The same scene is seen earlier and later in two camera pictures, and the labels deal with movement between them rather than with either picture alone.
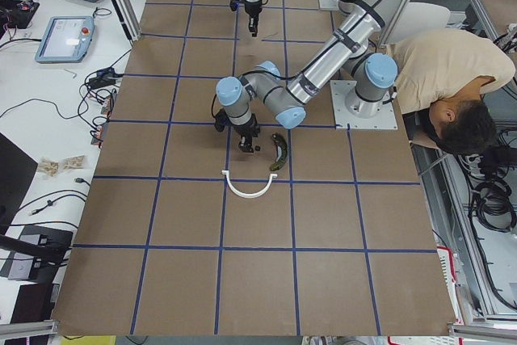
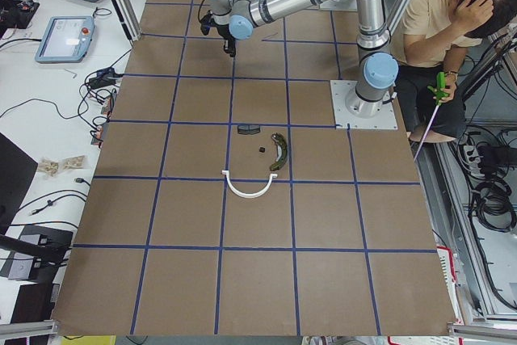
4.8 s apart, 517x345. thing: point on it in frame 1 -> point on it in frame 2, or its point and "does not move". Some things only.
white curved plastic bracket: (262, 191) does not move
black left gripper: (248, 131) -> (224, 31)
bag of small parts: (74, 162) does not move
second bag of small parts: (48, 166) does not move
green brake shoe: (283, 152) does not move
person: (443, 75) -> (450, 10)
